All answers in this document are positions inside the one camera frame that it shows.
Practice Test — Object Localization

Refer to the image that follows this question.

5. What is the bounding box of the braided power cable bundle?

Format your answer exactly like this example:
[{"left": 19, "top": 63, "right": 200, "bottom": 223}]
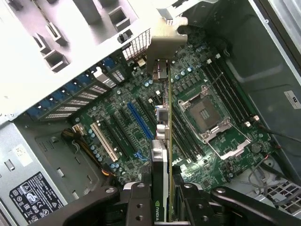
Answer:
[{"left": 60, "top": 128, "right": 117, "bottom": 178}]

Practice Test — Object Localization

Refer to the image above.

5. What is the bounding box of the long black expansion slot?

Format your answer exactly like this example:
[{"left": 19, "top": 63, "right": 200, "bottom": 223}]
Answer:
[
  {"left": 110, "top": 114, "right": 139, "bottom": 153},
  {"left": 135, "top": 97, "right": 158, "bottom": 129},
  {"left": 100, "top": 120, "right": 129, "bottom": 161}
]

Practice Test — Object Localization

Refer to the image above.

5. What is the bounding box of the black looped case cable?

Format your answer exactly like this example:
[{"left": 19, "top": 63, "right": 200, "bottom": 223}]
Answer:
[{"left": 256, "top": 122, "right": 301, "bottom": 142}]

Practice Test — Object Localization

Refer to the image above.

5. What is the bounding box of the thin socket locking lever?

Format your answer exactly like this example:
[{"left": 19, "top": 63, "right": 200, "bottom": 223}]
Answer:
[{"left": 204, "top": 72, "right": 224, "bottom": 90}]

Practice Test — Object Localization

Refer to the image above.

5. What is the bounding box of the metal socket cover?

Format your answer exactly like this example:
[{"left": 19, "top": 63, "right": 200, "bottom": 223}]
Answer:
[{"left": 201, "top": 117, "right": 251, "bottom": 161}]

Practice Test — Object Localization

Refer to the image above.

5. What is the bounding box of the silver perforated disk bay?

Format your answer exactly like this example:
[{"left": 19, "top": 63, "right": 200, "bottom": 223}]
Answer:
[{"left": 264, "top": 180, "right": 301, "bottom": 216}]

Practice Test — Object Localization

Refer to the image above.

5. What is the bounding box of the blue slot clip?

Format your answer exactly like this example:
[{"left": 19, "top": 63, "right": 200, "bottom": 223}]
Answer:
[
  {"left": 79, "top": 70, "right": 96, "bottom": 84},
  {"left": 64, "top": 81, "right": 80, "bottom": 95},
  {"left": 47, "top": 93, "right": 64, "bottom": 108},
  {"left": 101, "top": 57, "right": 118, "bottom": 73},
  {"left": 27, "top": 105, "right": 44, "bottom": 121}
]

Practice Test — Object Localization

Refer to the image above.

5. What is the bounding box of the white expansion slot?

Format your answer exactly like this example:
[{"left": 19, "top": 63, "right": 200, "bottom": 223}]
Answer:
[{"left": 90, "top": 121, "right": 119, "bottom": 162}]

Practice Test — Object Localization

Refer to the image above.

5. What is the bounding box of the open black PC case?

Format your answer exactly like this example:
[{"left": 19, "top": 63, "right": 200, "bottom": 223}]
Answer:
[{"left": 0, "top": 0, "right": 301, "bottom": 226}]

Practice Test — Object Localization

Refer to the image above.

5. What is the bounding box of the blue expansion slot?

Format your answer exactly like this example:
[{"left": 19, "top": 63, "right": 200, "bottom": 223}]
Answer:
[{"left": 127, "top": 101, "right": 155, "bottom": 140}]

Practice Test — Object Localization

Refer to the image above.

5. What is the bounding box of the grey parts rack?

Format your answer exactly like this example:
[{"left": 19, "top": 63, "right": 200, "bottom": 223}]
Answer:
[{"left": 0, "top": 0, "right": 139, "bottom": 73}]

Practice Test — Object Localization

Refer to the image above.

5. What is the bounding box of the silver power supply unit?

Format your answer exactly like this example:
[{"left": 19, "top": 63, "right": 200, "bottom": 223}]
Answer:
[{"left": 0, "top": 119, "right": 71, "bottom": 226}]

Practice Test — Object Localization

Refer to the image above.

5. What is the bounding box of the green motherboard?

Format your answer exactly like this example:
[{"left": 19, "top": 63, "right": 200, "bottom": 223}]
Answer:
[{"left": 70, "top": 30, "right": 279, "bottom": 196}]

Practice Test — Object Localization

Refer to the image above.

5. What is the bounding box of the black case rim switch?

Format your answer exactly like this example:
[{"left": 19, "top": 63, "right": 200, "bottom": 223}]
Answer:
[{"left": 117, "top": 29, "right": 134, "bottom": 44}]

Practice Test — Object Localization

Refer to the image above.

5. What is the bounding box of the CPU socket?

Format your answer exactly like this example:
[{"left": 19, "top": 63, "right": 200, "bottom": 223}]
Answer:
[{"left": 177, "top": 90, "right": 230, "bottom": 132}]

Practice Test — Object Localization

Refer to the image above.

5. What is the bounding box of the white power connector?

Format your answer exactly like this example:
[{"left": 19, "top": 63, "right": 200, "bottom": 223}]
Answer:
[{"left": 72, "top": 123, "right": 86, "bottom": 137}]

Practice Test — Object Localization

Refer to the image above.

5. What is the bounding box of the short black expansion slot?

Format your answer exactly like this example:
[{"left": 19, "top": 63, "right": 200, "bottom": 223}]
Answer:
[{"left": 119, "top": 108, "right": 132, "bottom": 125}]

